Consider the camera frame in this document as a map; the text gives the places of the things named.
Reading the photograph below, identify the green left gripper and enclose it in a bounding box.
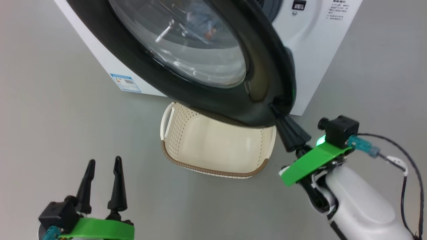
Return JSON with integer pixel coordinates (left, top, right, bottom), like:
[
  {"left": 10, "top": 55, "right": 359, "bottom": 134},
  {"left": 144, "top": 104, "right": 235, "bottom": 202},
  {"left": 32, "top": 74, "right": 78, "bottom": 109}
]
[{"left": 59, "top": 156, "right": 135, "bottom": 240}]

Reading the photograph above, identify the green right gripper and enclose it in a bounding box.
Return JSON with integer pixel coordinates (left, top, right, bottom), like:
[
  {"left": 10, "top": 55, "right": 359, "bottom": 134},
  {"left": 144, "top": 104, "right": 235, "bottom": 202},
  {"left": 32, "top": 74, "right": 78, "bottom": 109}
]
[{"left": 269, "top": 104, "right": 352, "bottom": 187}]

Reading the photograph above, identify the dark grey washing machine door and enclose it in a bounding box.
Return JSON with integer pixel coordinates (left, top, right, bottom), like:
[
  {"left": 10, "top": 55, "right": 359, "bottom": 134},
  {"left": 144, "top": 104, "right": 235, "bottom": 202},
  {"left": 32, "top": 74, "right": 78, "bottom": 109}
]
[{"left": 67, "top": 0, "right": 297, "bottom": 128}]

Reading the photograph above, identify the white washing machine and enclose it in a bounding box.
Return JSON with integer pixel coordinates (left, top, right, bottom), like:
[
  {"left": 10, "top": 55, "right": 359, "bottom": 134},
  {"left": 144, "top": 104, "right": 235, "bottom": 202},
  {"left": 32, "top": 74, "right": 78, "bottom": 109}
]
[{"left": 53, "top": 0, "right": 363, "bottom": 116}]

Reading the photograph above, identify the cream perforated laundry basket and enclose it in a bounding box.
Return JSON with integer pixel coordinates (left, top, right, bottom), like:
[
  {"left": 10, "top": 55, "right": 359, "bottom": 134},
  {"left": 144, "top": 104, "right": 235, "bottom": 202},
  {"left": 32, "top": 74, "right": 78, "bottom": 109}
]
[{"left": 160, "top": 102, "right": 277, "bottom": 179}]

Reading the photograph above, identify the grey rubber door seal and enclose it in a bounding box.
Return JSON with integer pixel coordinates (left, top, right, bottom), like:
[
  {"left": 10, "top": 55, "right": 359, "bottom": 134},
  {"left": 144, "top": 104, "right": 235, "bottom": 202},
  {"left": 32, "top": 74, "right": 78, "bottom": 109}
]
[{"left": 259, "top": 0, "right": 284, "bottom": 23}]

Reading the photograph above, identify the thin black right camera cable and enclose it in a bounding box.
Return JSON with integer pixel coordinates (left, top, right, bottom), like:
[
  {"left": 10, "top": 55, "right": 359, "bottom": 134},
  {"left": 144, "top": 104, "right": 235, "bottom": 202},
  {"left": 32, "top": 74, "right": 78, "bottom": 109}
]
[{"left": 359, "top": 133, "right": 425, "bottom": 240}]

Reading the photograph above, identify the white cable tag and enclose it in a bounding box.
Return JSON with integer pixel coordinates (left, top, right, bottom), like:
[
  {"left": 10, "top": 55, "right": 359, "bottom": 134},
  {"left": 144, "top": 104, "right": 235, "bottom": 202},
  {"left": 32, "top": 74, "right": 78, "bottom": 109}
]
[{"left": 386, "top": 155, "right": 408, "bottom": 177}]

